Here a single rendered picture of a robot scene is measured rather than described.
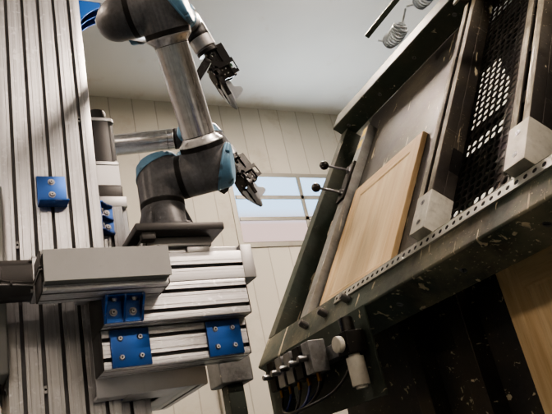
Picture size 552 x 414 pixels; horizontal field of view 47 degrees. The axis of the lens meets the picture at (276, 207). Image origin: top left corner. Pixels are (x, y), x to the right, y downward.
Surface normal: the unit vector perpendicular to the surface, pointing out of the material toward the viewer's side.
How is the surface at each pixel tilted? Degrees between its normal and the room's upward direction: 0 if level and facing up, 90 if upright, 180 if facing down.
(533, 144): 90
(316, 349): 90
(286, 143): 90
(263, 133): 90
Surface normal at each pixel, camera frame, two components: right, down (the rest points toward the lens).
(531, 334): -0.89, 0.01
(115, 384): 0.42, -0.43
